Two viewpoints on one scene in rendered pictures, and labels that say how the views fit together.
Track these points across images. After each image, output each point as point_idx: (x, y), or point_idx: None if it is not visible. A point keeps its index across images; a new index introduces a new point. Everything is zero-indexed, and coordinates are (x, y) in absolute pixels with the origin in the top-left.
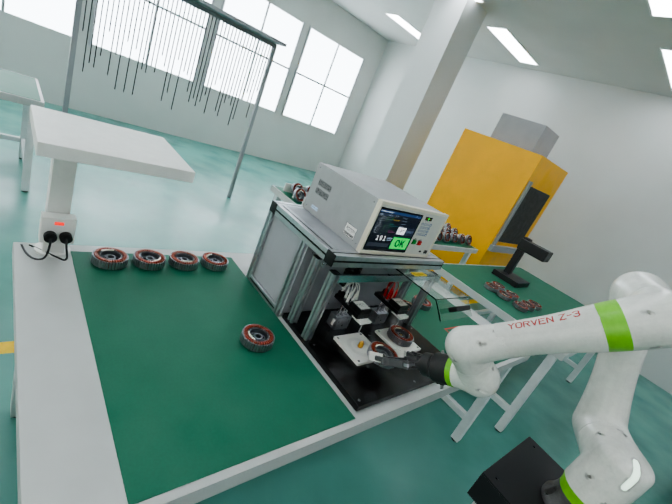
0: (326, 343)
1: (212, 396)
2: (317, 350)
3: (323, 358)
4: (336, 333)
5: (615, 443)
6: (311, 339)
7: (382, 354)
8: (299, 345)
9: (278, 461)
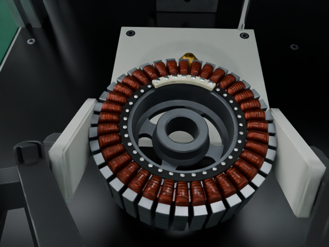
0: (79, 44)
1: None
2: (18, 59)
3: (4, 86)
4: (156, 22)
5: None
6: (43, 26)
7: (57, 142)
8: (15, 39)
9: None
